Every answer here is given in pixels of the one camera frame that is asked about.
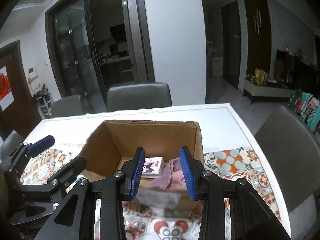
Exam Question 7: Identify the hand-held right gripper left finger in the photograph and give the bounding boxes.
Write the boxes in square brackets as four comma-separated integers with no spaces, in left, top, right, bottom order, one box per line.
[35,147,146,240]

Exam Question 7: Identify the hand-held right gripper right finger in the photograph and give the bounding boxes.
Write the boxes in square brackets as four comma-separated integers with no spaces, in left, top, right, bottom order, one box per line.
[179,146,292,240]

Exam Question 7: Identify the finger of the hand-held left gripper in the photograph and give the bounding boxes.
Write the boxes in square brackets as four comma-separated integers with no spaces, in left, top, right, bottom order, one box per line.
[11,156,87,202]
[0,135,55,173]

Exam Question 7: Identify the white tissue packet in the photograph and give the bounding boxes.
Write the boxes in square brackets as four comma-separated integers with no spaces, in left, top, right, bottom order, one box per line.
[136,186,182,209]

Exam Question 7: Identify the brown cardboard box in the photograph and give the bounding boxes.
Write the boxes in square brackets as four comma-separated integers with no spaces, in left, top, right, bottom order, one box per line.
[80,120,204,217]

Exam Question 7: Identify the pink cloth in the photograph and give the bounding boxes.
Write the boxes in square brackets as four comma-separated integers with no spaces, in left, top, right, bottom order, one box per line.
[167,156,187,193]

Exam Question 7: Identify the pink printed packet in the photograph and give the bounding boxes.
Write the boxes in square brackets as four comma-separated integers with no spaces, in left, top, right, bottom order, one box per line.
[142,156,164,178]

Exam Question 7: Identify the lilac cloth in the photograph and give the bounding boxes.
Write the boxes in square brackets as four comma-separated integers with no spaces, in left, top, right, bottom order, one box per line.
[150,164,175,188]

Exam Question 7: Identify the grey dining chair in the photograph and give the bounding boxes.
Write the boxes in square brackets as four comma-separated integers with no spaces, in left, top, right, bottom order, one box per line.
[254,105,320,240]
[50,94,84,119]
[0,131,25,160]
[107,82,172,112]

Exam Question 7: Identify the white shoe rack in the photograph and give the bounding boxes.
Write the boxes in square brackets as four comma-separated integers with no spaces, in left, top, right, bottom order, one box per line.
[31,82,54,119]

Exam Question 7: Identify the brown wooden door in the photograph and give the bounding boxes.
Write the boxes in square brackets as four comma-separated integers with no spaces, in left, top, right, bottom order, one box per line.
[0,40,42,140]

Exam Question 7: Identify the patterned white tablecloth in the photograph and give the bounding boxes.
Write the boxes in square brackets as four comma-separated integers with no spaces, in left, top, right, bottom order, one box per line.
[0,102,283,240]

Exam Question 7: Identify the red door poster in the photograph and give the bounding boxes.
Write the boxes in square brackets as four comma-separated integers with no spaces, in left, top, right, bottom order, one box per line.
[0,66,14,110]

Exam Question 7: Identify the dark sliding glass door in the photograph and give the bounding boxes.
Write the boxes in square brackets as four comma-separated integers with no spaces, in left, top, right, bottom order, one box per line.
[45,0,155,113]

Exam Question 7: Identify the white low cabinet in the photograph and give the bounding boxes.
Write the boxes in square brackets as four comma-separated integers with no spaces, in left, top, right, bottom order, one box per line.
[242,77,300,105]

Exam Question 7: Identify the white water dispenser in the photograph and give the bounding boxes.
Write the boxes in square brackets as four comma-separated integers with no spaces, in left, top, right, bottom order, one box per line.
[207,41,223,77]

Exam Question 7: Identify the yellow boxes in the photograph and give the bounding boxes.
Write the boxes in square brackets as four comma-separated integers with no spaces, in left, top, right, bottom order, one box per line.
[246,69,269,84]

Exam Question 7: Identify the dark hallway door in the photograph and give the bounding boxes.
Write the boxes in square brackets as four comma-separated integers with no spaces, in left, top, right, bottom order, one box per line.
[221,0,242,90]

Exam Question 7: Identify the colourful clothes pile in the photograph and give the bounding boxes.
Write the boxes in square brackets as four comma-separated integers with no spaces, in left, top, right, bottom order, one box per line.
[287,87,320,134]

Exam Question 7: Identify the dark cabinet with gold handles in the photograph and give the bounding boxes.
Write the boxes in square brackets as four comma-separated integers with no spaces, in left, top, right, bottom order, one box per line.
[241,0,272,80]

